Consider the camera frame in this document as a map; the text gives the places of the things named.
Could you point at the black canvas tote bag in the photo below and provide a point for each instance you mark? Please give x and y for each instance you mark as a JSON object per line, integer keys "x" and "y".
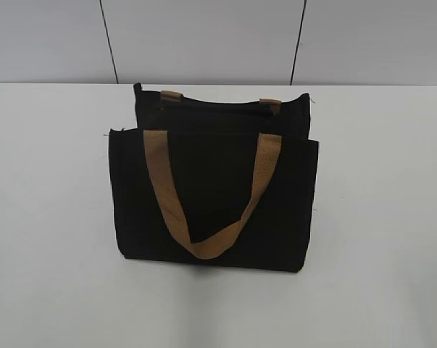
{"x": 222, "y": 184}

